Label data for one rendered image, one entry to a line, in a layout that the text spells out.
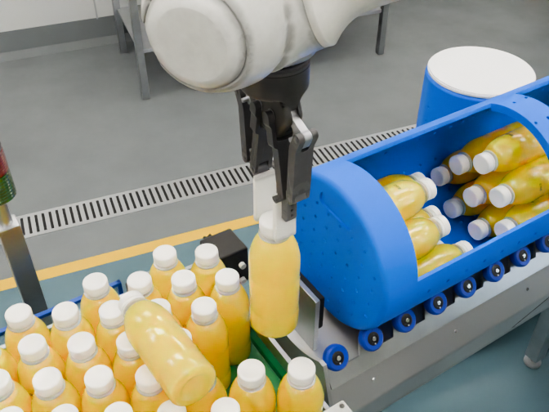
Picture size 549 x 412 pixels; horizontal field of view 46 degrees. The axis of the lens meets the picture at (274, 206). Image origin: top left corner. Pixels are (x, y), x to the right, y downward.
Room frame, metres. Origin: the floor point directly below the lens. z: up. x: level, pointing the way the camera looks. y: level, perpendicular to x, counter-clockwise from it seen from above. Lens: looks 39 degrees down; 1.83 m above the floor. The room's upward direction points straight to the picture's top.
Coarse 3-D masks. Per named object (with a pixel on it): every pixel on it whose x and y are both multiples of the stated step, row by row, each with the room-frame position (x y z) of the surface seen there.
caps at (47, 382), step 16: (16, 304) 0.66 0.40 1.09; (64, 304) 0.67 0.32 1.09; (16, 320) 0.63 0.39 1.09; (32, 320) 0.65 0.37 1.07; (64, 320) 0.63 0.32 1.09; (32, 336) 0.60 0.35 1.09; (80, 336) 0.60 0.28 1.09; (32, 352) 0.57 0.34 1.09; (80, 352) 0.57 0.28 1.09; (48, 368) 0.55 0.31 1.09; (96, 368) 0.55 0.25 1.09; (0, 384) 0.52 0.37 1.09; (48, 384) 0.52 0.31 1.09; (96, 384) 0.52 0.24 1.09; (112, 384) 0.53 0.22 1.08
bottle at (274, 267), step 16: (256, 240) 0.60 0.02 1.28; (272, 240) 0.59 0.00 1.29; (288, 240) 0.60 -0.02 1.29; (256, 256) 0.59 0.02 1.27; (272, 256) 0.58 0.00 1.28; (288, 256) 0.58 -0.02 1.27; (256, 272) 0.58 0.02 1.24; (272, 272) 0.57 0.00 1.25; (288, 272) 0.58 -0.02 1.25; (256, 288) 0.58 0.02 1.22; (272, 288) 0.57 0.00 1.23; (288, 288) 0.58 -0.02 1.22; (256, 304) 0.58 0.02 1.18; (272, 304) 0.57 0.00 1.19; (288, 304) 0.58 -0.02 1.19; (256, 320) 0.58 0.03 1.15; (272, 320) 0.57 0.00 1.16; (288, 320) 0.58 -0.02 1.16; (272, 336) 0.57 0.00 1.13
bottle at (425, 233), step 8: (408, 224) 0.81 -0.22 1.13; (416, 224) 0.81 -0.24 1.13; (424, 224) 0.81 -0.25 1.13; (432, 224) 0.81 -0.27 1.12; (416, 232) 0.79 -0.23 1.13; (424, 232) 0.79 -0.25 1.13; (432, 232) 0.80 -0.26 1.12; (440, 232) 0.82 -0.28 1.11; (416, 240) 0.78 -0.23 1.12; (424, 240) 0.78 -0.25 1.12; (432, 240) 0.79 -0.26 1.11; (416, 248) 0.77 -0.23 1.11; (424, 248) 0.77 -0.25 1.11; (432, 248) 0.79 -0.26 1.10; (416, 256) 0.77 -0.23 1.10; (424, 256) 0.78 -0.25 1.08
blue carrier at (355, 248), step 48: (528, 96) 1.05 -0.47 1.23; (384, 144) 0.91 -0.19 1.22; (432, 144) 1.09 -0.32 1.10; (336, 192) 0.77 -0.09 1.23; (384, 192) 0.77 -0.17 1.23; (336, 240) 0.77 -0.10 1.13; (384, 240) 0.70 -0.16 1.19; (480, 240) 0.95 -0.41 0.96; (528, 240) 0.85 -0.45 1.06; (336, 288) 0.76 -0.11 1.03; (384, 288) 0.67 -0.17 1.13; (432, 288) 0.72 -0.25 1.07
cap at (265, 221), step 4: (268, 212) 0.62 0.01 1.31; (272, 212) 0.62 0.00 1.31; (264, 216) 0.61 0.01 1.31; (268, 216) 0.61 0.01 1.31; (272, 216) 0.61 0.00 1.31; (260, 220) 0.60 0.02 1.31; (264, 220) 0.60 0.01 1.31; (268, 220) 0.61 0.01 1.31; (272, 220) 0.61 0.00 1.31; (260, 224) 0.60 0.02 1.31; (264, 224) 0.60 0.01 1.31; (268, 224) 0.60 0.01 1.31; (272, 224) 0.60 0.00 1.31; (260, 228) 0.60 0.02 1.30; (264, 228) 0.59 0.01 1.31; (268, 228) 0.59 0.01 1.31; (272, 228) 0.59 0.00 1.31; (264, 232) 0.59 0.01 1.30; (268, 232) 0.59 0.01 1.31; (272, 232) 0.59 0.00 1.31; (264, 236) 0.59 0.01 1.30; (268, 236) 0.59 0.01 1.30; (272, 236) 0.59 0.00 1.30
